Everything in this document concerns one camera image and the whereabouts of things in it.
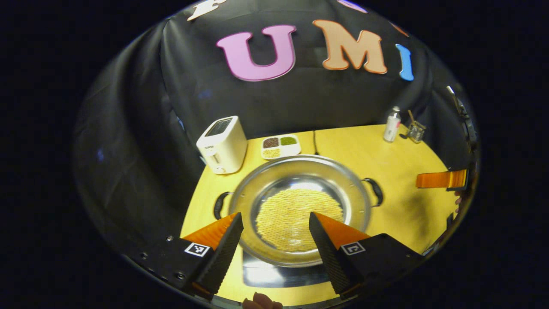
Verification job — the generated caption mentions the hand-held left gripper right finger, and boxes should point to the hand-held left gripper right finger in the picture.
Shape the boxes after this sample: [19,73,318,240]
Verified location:
[308,211,425,300]

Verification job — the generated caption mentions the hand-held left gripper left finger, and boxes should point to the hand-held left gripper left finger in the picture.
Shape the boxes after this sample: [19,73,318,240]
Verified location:
[124,212,244,301]

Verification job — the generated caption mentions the black induction cooktop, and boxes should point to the black induction cooktop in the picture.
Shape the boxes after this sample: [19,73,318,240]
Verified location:
[242,251,333,289]

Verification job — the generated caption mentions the steel pot with black handles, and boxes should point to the steel pot with black handles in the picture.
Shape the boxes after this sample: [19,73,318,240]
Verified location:
[213,154,384,268]

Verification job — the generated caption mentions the small glass jar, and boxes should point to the small glass jar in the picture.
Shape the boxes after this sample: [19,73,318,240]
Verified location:
[407,120,427,144]

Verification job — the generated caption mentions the white plastic bottle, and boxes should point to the white plastic bottle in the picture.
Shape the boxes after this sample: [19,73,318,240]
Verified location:
[383,106,402,143]

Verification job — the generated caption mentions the white toaster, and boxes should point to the white toaster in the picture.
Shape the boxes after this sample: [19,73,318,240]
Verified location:
[196,115,248,175]

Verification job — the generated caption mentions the white divided dish of beans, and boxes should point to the white divided dish of beans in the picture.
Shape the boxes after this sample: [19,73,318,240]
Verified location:
[260,134,302,161]

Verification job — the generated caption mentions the black backdrop cloth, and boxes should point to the black backdrop cloth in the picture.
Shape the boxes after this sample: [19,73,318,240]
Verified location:
[73,0,477,258]

